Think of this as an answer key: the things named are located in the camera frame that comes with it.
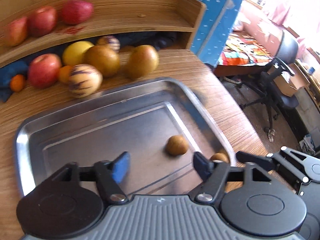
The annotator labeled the striped pepino melon front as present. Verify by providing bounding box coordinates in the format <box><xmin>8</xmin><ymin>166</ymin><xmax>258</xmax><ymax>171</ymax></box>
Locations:
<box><xmin>68</xmin><ymin>64</ymin><xmax>103</xmax><ymax>98</ymax></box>

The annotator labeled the striped pepino melon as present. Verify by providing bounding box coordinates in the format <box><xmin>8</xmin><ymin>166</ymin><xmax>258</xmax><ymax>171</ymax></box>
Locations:
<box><xmin>68</xmin><ymin>64</ymin><xmax>103</xmax><ymax>98</ymax></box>
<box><xmin>96</xmin><ymin>35</ymin><xmax>120</xmax><ymax>53</ymax></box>

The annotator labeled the light orange mandarin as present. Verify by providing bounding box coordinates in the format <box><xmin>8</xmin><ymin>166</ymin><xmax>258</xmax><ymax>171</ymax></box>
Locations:
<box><xmin>58</xmin><ymin>66</ymin><xmax>73</xmax><ymax>84</ymax></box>

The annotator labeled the brown pear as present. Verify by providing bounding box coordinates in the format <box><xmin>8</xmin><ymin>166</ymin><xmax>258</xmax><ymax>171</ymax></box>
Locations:
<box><xmin>84</xmin><ymin>46</ymin><xmax>120</xmax><ymax>78</ymax></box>
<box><xmin>124</xmin><ymin>45</ymin><xmax>159</xmax><ymax>79</ymax></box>

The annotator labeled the large red apple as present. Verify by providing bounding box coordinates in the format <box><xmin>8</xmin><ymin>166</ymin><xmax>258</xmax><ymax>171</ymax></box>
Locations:
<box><xmin>28</xmin><ymin>54</ymin><xmax>62</xmax><ymax>89</ymax></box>

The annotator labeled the yellow lemon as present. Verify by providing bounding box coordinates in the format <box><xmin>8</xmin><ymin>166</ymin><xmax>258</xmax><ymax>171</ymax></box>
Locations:
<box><xmin>62</xmin><ymin>41</ymin><xmax>94</xmax><ymax>66</ymax></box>

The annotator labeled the dark orange mandarin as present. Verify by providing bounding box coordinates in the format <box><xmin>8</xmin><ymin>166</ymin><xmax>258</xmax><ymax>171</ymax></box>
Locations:
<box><xmin>9</xmin><ymin>74</ymin><xmax>26</xmax><ymax>92</ymax></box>

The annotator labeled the striped pepino melon back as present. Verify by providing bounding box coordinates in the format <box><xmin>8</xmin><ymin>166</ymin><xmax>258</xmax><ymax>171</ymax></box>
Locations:
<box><xmin>96</xmin><ymin>35</ymin><xmax>120</xmax><ymax>53</ymax></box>

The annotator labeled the metal baking tray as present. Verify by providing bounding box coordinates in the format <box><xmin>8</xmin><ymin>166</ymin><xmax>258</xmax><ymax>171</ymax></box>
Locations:
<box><xmin>14</xmin><ymin>77</ymin><xmax>236</xmax><ymax>195</ymax></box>

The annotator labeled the cardboard box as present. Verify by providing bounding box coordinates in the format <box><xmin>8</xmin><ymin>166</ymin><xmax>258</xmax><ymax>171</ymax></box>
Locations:
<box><xmin>274</xmin><ymin>71</ymin><xmax>310</xmax><ymax>97</ymax></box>

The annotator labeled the black office chair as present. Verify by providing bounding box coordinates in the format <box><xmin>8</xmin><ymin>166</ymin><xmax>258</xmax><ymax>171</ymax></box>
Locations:
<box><xmin>238</xmin><ymin>30</ymin><xmax>298</xmax><ymax>141</ymax></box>

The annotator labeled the colourful patterned bedding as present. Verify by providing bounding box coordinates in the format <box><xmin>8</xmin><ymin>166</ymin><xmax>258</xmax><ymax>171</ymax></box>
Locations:
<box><xmin>217</xmin><ymin>32</ymin><xmax>273</xmax><ymax>66</ymax></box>

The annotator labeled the dark blue crumpled cloth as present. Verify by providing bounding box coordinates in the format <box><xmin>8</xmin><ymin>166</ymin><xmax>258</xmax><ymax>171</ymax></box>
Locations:
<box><xmin>1</xmin><ymin>31</ymin><xmax>178</xmax><ymax>102</ymax></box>

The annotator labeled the wooden desk shelf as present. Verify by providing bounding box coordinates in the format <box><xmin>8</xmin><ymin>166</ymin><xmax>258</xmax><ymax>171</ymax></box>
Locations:
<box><xmin>1</xmin><ymin>0</ymin><xmax>206</xmax><ymax>67</ymax></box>

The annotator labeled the right red apple on shelf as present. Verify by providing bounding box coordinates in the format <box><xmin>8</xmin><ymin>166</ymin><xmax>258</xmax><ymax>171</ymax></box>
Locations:
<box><xmin>61</xmin><ymin>0</ymin><xmax>94</xmax><ymax>25</ymax></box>

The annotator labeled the red apple on shelf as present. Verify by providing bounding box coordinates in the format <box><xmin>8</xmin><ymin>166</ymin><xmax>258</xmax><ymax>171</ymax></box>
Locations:
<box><xmin>28</xmin><ymin>6</ymin><xmax>57</xmax><ymax>37</ymax></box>
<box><xmin>61</xmin><ymin>0</ymin><xmax>94</xmax><ymax>25</ymax></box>
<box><xmin>4</xmin><ymin>16</ymin><xmax>28</xmax><ymax>47</ymax></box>

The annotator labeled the middle red apple on shelf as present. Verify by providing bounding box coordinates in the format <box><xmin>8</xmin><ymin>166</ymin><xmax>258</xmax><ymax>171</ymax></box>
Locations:
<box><xmin>28</xmin><ymin>6</ymin><xmax>57</xmax><ymax>37</ymax></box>

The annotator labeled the left red apple on shelf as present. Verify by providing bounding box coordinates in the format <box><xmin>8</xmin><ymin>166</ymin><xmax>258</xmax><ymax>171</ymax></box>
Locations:
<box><xmin>4</xmin><ymin>16</ymin><xmax>28</xmax><ymax>47</ymax></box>

